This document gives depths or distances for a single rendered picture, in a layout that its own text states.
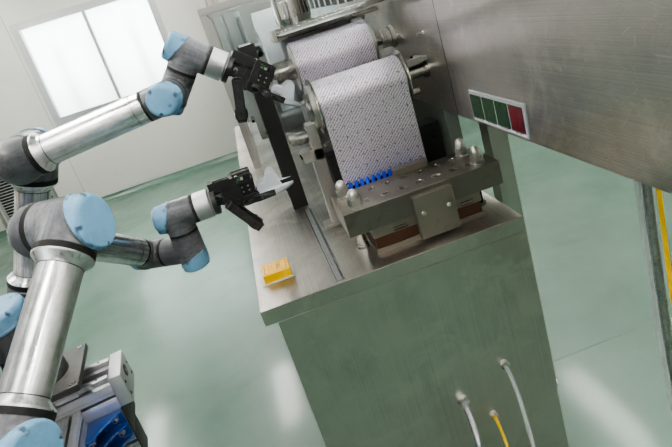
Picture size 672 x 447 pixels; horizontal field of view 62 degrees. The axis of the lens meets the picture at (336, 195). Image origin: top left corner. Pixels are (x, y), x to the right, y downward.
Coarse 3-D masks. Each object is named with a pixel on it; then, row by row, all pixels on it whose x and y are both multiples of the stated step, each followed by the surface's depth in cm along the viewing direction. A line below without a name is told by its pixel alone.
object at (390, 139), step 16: (400, 112) 148; (352, 128) 147; (368, 128) 148; (384, 128) 149; (400, 128) 149; (416, 128) 150; (336, 144) 147; (352, 144) 148; (368, 144) 149; (384, 144) 150; (400, 144) 151; (416, 144) 152; (352, 160) 149; (368, 160) 150; (384, 160) 151; (400, 160) 152; (352, 176) 151; (368, 176) 152
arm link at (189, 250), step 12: (168, 240) 148; (180, 240) 143; (192, 240) 144; (168, 252) 146; (180, 252) 145; (192, 252) 145; (204, 252) 147; (168, 264) 148; (192, 264) 145; (204, 264) 147
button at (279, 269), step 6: (270, 264) 145; (276, 264) 144; (282, 264) 143; (288, 264) 142; (264, 270) 143; (270, 270) 142; (276, 270) 141; (282, 270) 140; (288, 270) 140; (264, 276) 140; (270, 276) 140; (276, 276) 140; (282, 276) 141; (270, 282) 140
